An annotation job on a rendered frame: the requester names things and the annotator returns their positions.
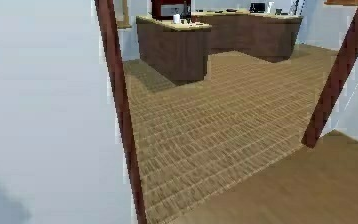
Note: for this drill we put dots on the brown wooden door frame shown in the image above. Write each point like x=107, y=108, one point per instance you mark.
x=120, y=96

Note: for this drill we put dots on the brown kitchen counter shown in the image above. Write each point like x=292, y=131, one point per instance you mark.
x=187, y=50

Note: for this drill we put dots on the brown framed window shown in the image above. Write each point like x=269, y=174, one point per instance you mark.
x=342, y=2
x=123, y=16

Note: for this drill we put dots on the dark red fridge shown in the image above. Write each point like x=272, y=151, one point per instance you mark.
x=170, y=8

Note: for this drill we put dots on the dark bottle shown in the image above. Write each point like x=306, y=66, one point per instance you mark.
x=186, y=11

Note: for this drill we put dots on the white paper roll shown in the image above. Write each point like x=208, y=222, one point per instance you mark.
x=176, y=18

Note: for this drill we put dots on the white kettle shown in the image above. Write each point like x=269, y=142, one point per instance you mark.
x=270, y=7

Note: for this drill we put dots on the black toaster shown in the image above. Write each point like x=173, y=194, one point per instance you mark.
x=257, y=7

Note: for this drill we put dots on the black pan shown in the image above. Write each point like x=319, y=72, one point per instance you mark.
x=231, y=10

